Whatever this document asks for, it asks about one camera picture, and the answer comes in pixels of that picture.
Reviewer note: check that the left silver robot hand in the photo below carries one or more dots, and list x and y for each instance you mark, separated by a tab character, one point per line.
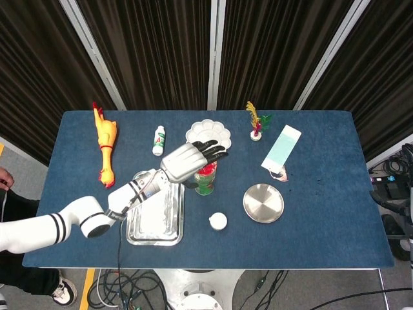
182	161

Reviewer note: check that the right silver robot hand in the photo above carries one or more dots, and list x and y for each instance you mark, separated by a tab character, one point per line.
390	201

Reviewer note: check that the red green snack can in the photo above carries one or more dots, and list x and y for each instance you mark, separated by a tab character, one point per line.
205	184

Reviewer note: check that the small white plastic jar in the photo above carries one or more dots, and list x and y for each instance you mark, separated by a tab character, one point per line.
218	221

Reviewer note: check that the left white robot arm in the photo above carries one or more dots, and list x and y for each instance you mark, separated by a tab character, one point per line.
80	216

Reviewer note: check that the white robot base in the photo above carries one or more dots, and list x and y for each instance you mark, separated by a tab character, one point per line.
197	287

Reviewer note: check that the power strip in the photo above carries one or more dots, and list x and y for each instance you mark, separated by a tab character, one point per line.
390	178

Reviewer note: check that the white green drink bottle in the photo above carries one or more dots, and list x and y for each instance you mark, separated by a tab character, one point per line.
159	140

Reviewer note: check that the white flower-shaped palette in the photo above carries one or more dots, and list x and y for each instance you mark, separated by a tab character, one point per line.
206	129

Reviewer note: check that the rectangular steel tray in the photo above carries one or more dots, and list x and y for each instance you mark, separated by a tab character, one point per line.
155	226

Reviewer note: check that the blue tablecloth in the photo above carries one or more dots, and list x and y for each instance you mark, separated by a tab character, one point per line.
322	232

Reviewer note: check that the yellow rubber chicken toy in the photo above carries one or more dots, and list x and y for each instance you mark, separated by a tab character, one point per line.
106	142

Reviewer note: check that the colourful feather shuttlecock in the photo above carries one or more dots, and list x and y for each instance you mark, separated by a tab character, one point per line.
256	127

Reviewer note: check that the round steel plate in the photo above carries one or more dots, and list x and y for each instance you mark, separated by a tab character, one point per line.
263	203

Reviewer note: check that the light blue white box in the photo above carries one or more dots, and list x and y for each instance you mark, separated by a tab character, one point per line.
282	148

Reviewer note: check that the dark brown curtain panel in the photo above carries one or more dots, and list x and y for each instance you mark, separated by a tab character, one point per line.
32	64
274	55
155	55
380	80

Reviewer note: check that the white partition base rail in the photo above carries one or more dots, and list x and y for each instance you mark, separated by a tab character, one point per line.
22	150
390	150

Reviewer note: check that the white partition post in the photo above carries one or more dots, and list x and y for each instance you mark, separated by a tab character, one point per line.
93	55
332	55
217	55

